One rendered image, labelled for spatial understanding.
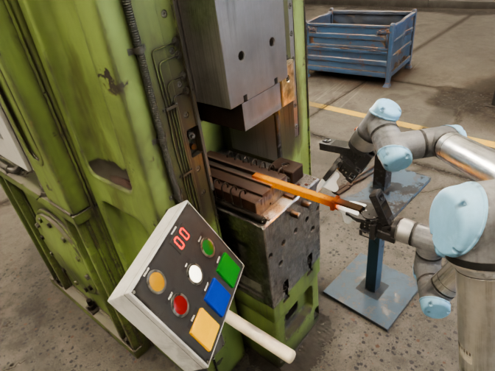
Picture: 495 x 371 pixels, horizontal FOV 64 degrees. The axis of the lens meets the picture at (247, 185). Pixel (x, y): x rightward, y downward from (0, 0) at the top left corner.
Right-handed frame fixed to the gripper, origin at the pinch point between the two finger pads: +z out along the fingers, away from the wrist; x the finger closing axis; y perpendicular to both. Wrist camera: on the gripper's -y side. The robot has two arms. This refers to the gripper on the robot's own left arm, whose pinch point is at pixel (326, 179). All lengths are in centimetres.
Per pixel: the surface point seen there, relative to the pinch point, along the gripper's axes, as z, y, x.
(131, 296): -7, -10, -73
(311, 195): 9.1, -1.1, -1.5
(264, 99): -11.4, -31.9, -1.5
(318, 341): 100, 44, 9
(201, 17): -33, -51, -17
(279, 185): 16.0, -12.8, -1.5
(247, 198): 22.3, -18.4, -11.3
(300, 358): 101, 42, -5
